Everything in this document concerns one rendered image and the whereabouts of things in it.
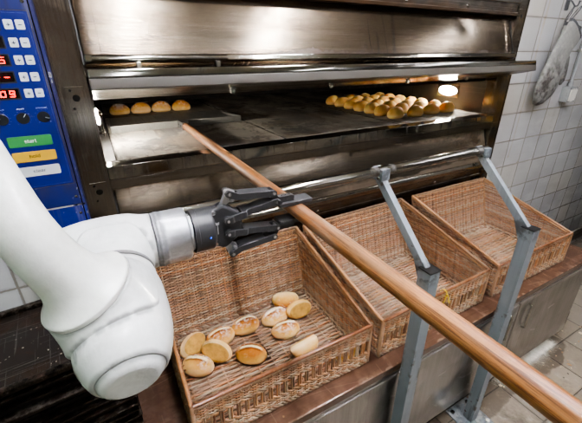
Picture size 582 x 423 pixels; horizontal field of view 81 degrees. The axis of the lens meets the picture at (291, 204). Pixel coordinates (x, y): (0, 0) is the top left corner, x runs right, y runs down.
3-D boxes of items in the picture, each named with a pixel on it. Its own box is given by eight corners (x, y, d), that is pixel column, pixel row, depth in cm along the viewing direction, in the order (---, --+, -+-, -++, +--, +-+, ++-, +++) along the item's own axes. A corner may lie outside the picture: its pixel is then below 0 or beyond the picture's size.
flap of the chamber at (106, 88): (91, 90, 76) (93, 100, 94) (536, 70, 156) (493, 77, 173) (87, 78, 76) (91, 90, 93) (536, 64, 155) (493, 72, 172)
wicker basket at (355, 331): (159, 327, 122) (146, 262, 111) (296, 280, 147) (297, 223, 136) (194, 455, 83) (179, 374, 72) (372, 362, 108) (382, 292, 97)
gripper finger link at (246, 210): (219, 218, 63) (217, 211, 62) (274, 198, 67) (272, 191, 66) (226, 227, 59) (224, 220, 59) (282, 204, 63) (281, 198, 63)
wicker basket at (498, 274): (401, 244, 175) (409, 194, 163) (472, 220, 199) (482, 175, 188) (491, 299, 136) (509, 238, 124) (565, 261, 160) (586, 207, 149)
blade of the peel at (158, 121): (241, 120, 161) (241, 114, 160) (112, 133, 136) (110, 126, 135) (217, 110, 189) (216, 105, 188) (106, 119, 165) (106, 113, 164)
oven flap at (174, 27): (86, 68, 86) (67, -16, 84) (507, 60, 165) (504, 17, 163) (84, 62, 82) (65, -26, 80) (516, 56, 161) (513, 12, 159)
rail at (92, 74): (87, 78, 76) (88, 80, 77) (536, 64, 155) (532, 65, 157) (86, 68, 75) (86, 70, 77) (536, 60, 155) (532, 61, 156)
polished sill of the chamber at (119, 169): (108, 174, 103) (105, 161, 102) (481, 120, 183) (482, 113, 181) (109, 180, 99) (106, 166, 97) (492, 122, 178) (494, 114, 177)
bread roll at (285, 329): (296, 324, 122) (296, 312, 120) (302, 338, 116) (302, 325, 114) (269, 329, 119) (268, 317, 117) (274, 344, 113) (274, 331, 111)
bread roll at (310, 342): (318, 330, 110) (326, 347, 108) (309, 335, 115) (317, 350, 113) (293, 345, 104) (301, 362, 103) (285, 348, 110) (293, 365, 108)
